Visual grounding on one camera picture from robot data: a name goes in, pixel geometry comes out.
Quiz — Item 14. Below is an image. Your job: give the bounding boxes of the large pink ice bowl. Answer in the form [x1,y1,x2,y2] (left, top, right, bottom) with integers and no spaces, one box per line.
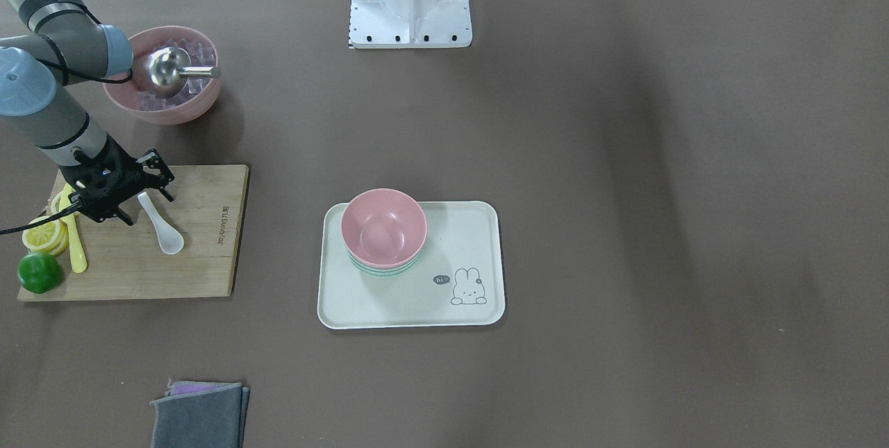
[103,25,222,125]

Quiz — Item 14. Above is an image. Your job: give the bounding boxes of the white camera pillar mount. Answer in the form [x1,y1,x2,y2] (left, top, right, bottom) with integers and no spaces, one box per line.
[347,0,474,49]

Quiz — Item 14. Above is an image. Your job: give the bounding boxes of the metal ice scoop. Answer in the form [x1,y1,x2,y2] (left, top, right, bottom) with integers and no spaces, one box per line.
[133,47,220,99]

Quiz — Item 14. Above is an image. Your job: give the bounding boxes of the green bowl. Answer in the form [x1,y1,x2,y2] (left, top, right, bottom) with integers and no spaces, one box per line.
[347,253,422,278]

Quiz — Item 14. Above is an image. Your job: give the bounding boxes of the white ceramic spoon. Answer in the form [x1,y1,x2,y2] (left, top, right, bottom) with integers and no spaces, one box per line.
[137,191,185,256]

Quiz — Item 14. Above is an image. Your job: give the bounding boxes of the cream serving tray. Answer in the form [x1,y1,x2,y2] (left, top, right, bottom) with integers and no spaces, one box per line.
[317,201,507,330]

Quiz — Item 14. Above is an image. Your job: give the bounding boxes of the yellow plastic knife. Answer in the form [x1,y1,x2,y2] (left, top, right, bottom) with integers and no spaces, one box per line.
[58,184,88,274]

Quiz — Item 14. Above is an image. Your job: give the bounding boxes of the green lime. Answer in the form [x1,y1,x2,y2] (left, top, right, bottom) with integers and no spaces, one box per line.
[17,251,64,294]

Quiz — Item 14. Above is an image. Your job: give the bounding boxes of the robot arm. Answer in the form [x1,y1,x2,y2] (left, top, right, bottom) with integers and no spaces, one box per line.
[1,0,174,225]

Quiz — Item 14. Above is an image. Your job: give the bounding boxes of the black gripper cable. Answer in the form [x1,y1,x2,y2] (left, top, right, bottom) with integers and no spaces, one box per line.
[0,202,84,236]

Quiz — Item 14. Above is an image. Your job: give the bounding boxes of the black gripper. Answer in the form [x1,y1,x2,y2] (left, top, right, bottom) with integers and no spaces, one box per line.
[60,137,175,226]

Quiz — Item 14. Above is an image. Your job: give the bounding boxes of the lemon slice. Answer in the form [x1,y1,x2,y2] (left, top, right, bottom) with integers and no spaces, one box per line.
[22,217,69,256]
[49,188,71,215]

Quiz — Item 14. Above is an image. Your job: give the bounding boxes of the grey folded cloth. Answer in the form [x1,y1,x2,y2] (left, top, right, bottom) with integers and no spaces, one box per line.
[150,381,250,447]

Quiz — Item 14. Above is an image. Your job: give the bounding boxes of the wooden cutting board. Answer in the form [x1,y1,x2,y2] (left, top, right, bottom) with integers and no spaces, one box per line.
[18,165,249,302]

